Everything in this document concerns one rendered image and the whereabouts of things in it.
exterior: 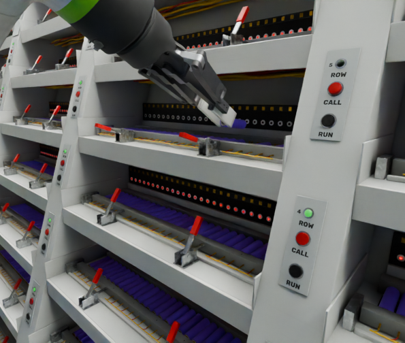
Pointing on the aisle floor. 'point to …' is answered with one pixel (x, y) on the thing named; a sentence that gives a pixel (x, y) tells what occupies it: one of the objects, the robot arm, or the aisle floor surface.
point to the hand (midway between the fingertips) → (217, 110)
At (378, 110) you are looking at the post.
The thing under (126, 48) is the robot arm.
